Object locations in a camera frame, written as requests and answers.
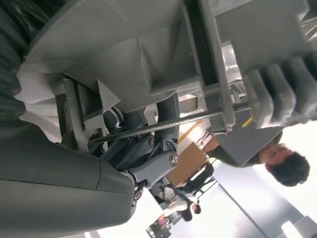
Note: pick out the brown cardboard box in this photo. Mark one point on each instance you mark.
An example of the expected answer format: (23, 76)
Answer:
(186, 164)

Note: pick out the person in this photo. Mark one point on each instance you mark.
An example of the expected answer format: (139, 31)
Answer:
(287, 167)

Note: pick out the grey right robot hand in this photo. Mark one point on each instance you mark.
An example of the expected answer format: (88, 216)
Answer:
(49, 190)

